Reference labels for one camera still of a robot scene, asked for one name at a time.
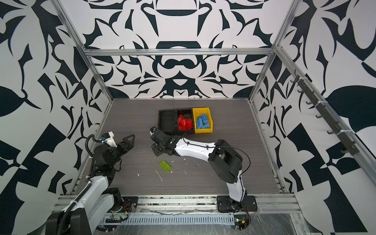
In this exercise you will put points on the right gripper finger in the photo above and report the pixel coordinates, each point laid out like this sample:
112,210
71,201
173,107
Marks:
156,149
158,135

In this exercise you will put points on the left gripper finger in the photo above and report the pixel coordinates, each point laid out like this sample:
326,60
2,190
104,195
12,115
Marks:
129,139
126,146

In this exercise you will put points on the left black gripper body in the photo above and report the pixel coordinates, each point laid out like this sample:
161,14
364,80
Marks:
121,145

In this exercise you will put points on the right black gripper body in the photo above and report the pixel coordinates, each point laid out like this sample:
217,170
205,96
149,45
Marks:
163,146

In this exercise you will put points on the green lego brick front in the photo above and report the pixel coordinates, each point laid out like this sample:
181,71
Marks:
165,166

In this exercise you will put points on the red lego arch piece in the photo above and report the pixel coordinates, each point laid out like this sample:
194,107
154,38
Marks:
185,124

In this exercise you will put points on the blue lego brick front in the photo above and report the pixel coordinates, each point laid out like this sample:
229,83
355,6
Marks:
202,122

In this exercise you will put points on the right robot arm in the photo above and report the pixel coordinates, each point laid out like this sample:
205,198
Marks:
224,159

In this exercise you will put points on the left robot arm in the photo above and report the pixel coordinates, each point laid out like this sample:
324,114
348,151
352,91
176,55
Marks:
85,212

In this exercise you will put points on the left black bin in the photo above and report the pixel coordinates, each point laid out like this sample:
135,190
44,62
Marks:
167,121

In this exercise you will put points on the black bin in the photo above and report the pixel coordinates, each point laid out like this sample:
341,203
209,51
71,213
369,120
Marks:
167,121
187,113

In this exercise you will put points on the middle black bin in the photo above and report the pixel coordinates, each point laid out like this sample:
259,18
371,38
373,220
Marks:
187,113

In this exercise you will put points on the yellow bin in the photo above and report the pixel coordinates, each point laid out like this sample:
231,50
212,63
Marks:
198,112

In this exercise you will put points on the left circuit board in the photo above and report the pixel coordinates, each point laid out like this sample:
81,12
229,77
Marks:
116,218

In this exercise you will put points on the circuit board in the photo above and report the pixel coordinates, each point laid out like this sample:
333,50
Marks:
116,218
242,221

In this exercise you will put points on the right circuit board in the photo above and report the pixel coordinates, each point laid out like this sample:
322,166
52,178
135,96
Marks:
242,221

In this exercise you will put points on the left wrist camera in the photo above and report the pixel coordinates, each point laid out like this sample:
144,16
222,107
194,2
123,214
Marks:
108,138

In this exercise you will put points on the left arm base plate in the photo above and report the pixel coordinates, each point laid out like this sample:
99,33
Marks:
127,204

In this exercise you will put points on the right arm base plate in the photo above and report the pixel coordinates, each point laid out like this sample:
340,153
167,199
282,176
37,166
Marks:
226,205

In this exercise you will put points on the white cable duct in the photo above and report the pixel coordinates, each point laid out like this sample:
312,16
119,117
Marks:
172,219

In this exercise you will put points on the wall hook rail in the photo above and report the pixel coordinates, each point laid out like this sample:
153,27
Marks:
326,112

